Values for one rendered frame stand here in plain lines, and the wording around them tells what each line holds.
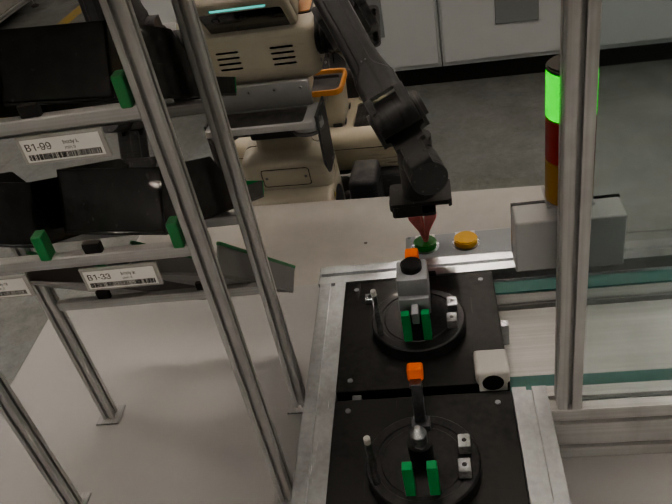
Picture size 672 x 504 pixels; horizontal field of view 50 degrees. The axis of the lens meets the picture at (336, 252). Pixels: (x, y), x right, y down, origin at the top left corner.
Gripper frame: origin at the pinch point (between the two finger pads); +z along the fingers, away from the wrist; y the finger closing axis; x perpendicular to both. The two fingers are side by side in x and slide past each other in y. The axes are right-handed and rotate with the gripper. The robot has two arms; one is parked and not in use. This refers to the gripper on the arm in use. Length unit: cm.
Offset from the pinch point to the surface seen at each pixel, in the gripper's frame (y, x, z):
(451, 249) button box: 4.2, -1.9, 2.0
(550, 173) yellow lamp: 15.6, -34.8, -31.7
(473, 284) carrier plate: 7.2, -12.9, 1.1
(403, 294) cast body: -2.9, -24.5, -8.0
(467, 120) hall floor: 17, 230, 98
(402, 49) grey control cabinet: -13, 277, 74
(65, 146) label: -30, -44, -46
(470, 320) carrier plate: 6.1, -21.1, 1.1
